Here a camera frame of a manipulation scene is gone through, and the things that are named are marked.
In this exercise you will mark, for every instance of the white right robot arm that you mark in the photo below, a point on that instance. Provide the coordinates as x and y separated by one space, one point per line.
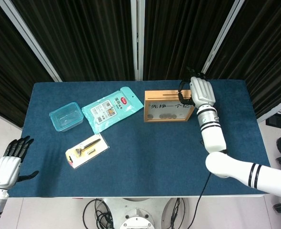
213 136

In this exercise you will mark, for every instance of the black pleated curtain panel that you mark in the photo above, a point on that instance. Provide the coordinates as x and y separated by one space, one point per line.
183 35
269 47
2 59
83 35

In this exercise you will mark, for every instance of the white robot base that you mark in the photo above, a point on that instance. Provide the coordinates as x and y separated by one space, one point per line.
137 214

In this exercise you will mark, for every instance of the teal clear plastic container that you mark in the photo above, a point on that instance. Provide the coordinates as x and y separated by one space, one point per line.
66 117

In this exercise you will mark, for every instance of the wooden coin bank frame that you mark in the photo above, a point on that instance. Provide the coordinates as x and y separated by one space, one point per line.
162 95

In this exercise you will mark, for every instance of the blue table mat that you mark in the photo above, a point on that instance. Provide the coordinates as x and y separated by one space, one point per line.
140 148

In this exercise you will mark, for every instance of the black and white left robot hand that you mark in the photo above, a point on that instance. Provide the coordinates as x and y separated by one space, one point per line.
6 170

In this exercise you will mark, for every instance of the black chair caster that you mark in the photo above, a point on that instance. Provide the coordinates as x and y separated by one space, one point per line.
280 208

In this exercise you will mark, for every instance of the teal printed pouch package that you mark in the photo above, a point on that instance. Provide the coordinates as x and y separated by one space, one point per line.
112 109

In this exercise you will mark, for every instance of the razor in blister pack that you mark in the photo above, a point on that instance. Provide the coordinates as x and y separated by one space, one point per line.
87 150

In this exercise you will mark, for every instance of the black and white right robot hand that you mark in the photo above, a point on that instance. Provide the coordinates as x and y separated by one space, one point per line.
202 91

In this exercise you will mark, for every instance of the grey partition frame post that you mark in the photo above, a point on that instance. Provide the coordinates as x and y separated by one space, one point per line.
263 117
27 35
222 35
134 35

